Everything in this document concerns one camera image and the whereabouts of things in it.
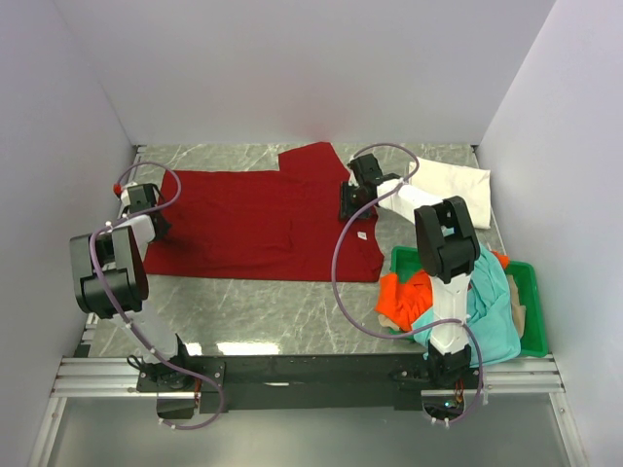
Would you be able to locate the red t shirt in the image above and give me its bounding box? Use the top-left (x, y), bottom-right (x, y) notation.
top-left (144, 142), bottom-right (384, 282)

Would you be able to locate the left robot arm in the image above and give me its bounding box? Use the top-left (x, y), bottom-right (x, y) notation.
top-left (69, 182), bottom-right (195, 391)

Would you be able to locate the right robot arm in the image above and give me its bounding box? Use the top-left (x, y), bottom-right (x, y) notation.
top-left (331, 148), bottom-right (480, 388)

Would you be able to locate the folded white t shirt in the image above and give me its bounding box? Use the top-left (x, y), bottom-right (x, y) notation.
top-left (409, 159), bottom-right (492, 230)

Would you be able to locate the green plastic bin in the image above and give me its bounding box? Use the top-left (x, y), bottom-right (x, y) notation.
top-left (390, 253), bottom-right (549, 358)

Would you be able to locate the orange t shirt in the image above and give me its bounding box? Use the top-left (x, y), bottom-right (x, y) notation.
top-left (376, 247), bottom-right (510, 337)

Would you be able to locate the teal t shirt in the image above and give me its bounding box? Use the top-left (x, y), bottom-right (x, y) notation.
top-left (412, 247), bottom-right (522, 366)

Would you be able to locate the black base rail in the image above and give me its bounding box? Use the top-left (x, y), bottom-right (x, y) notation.
top-left (127, 353), bottom-right (478, 419)

